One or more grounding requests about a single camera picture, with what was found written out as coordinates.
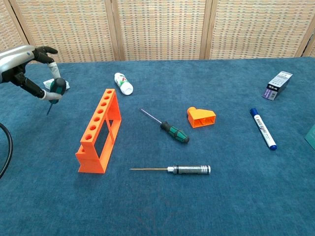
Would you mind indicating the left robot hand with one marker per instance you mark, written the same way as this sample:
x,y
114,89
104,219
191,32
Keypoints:
x,y
14,61

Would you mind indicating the orange bit holder block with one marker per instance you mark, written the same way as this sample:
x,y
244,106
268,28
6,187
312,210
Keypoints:
x,y
108,108

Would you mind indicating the green black striped screwdriver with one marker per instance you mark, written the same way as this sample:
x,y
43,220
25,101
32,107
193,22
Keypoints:
x,y
176,132

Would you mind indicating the silver precision screwdriver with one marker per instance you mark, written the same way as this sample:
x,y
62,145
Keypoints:
x,y
192,169

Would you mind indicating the white green tissue pack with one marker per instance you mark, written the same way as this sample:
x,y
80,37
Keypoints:
x,y
47,83

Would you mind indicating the white plastic bottle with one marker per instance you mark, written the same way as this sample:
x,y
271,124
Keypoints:
x,y
123,83

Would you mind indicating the woven bamboo folding screen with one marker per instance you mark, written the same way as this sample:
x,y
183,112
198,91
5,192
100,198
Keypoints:
x,y
160,27

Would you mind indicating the orange plastic printed part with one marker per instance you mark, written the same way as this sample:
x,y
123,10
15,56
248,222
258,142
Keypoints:
x,y
201,115

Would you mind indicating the blue table mat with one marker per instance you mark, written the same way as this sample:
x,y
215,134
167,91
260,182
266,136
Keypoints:
x,y
172,201

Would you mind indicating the blue whiteboard marker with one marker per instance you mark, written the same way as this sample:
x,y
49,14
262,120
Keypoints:
x,y
264,130

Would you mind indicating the small dark purple box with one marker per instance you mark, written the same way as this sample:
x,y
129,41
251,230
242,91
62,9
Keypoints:
x,y
276,86

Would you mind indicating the teal speaker box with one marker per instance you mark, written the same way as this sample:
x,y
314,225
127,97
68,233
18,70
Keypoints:
x,y
311,135

